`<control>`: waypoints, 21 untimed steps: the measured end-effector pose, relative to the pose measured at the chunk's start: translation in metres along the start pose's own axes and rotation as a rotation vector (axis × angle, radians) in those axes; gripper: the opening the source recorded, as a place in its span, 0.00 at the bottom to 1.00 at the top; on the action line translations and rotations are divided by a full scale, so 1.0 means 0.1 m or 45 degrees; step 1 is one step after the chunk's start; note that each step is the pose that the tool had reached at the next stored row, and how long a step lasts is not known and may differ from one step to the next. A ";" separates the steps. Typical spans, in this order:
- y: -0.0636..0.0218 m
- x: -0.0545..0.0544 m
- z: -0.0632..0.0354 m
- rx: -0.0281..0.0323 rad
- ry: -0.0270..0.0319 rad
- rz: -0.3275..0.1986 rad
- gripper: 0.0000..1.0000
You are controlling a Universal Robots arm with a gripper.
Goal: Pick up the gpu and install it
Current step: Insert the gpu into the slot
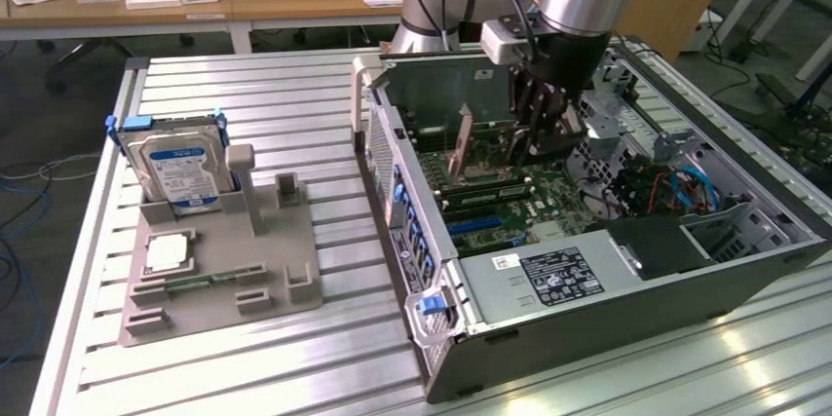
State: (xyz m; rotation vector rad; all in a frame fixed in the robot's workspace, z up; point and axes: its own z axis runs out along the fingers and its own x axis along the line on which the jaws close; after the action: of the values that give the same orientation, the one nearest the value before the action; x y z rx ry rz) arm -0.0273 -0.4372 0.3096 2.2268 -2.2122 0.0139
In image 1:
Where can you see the blue expansion slot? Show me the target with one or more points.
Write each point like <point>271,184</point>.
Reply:
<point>475,226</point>

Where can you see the grey plastic parts rack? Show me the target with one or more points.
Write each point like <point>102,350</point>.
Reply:
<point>260,299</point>

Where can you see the silver metal drive cage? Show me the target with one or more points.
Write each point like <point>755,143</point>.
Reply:
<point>614,128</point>

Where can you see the open black PC case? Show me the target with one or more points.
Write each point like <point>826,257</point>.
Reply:
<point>586,338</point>

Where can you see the graphics card with metal bracket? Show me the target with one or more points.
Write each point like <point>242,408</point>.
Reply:
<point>460,148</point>

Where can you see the CPU socket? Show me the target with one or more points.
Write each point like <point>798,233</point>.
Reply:
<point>484,173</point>

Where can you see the installed dark RAM stick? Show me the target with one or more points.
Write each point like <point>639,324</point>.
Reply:
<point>491,200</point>
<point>484,188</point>

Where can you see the green motherboard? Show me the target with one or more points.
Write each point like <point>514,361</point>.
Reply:
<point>552,192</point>

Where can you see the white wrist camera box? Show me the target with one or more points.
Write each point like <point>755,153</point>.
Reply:
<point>504,41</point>

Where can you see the grey power supply unit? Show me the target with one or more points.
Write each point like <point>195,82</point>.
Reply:
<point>507,289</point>

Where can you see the silver chipset heat sink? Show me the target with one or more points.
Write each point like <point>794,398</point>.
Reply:
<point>550,231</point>

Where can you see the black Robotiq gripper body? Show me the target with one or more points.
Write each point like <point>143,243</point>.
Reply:
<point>572,60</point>

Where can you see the green RAM stick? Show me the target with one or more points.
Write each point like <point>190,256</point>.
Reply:
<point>195,282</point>

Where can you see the hard disk in blue carrier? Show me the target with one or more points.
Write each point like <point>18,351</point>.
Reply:
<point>182,167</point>

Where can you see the silver CPU chip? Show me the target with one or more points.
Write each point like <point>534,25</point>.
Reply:
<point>166,253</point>

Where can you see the silver disk bay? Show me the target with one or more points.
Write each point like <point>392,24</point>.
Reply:
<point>735,231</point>

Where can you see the black plastic shroud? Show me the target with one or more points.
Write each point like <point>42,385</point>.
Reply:
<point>656,245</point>

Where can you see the blue case latch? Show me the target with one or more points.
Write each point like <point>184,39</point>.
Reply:
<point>432,306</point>

